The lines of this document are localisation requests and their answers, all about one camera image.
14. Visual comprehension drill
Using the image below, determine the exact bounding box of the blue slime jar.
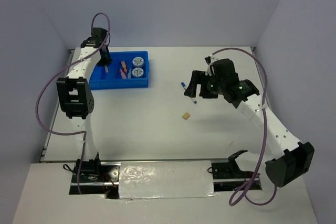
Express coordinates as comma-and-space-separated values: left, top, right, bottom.
131, 67, 145, 78
132, 57, 145, 68

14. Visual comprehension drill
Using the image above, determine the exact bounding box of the pink correction tape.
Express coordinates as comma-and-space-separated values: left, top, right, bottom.
119, 68, 128, 79

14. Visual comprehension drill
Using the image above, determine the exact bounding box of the yellow eraser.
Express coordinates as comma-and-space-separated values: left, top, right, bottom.
183, 113, 190, 120

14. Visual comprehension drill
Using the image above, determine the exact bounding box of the orange correction tape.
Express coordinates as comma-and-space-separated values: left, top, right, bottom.
121, 61, 128, 72

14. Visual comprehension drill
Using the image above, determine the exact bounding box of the blue correction tape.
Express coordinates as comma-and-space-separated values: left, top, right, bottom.
128, 68, 132, 79

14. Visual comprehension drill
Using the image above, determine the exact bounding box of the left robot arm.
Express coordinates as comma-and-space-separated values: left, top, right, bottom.
56, 28, 112, 182

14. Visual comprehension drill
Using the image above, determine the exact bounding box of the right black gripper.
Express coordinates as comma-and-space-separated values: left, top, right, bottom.
184, 70, 225, 99

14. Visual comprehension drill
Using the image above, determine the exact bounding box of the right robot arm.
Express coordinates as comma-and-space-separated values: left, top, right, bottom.
184, 57, 314, 188

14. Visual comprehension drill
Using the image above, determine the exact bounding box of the blue compartment bin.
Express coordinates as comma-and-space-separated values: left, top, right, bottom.
89, 51, 149, 90

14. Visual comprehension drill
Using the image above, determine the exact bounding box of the blue white marker pen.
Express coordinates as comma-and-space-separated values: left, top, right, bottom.
181, 82, 197, 104

